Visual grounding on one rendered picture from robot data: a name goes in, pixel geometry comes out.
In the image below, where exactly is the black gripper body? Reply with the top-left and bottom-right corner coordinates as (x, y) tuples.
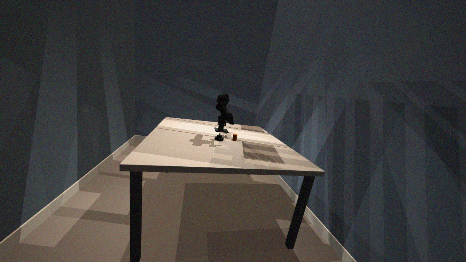
(220, 108), (232, 119)

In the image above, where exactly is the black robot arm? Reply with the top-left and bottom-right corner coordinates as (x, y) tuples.
(216, 92), (229, 131)

